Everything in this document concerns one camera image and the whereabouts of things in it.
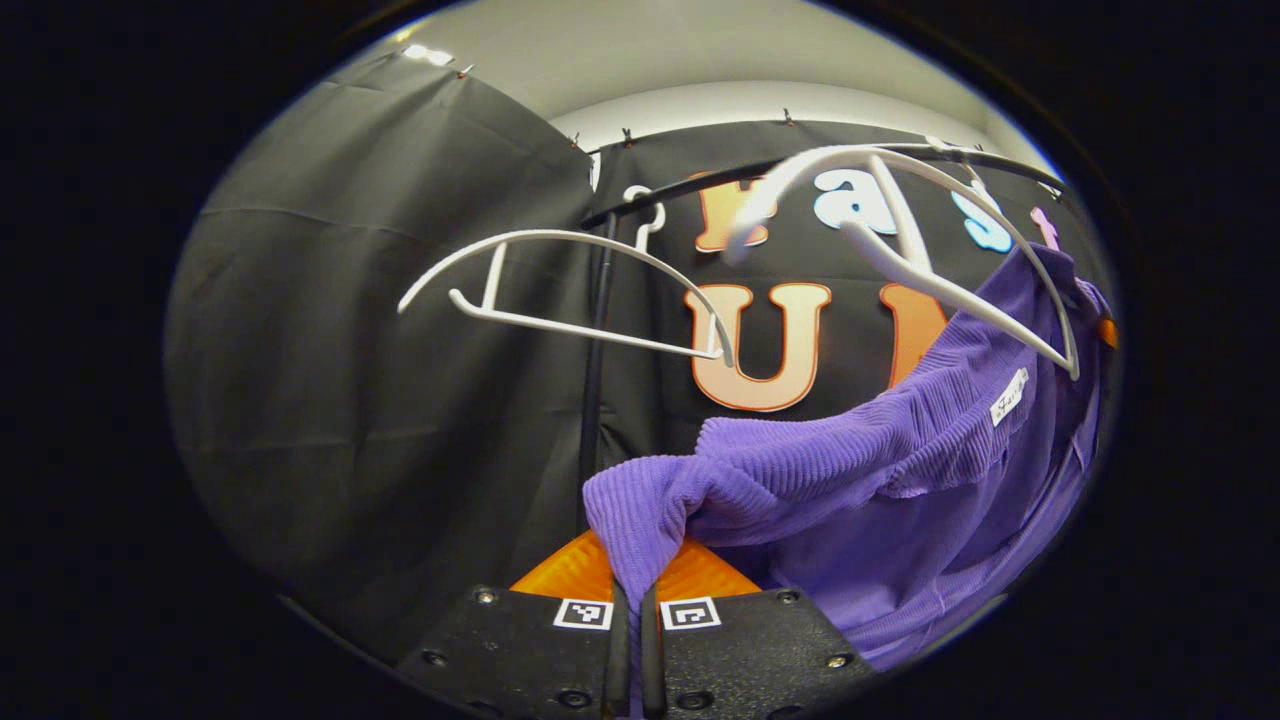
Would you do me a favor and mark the large white clothes hanger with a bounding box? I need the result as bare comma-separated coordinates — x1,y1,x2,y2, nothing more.
722,143,1083,383

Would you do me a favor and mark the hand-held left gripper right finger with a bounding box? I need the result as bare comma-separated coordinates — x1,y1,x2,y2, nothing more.
638,538,883,720

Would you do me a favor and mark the black clothes rack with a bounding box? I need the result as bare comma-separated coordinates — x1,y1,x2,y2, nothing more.
578,140,1067,533

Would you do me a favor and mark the purple corduroy shirt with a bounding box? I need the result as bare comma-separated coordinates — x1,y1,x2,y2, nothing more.
583,245,1113,691

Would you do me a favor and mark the black backdrop cloth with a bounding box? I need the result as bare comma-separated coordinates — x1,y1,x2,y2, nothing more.
165,50,1116,671

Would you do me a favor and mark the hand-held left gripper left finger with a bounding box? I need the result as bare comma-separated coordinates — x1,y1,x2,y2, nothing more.
398,528,633,720

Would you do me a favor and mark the row of small backdrop clips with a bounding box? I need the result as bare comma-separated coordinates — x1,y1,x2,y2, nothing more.
458,62,797,151

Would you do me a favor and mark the small white clothes hanger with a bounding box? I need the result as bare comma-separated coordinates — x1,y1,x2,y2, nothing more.
398,185,736,369

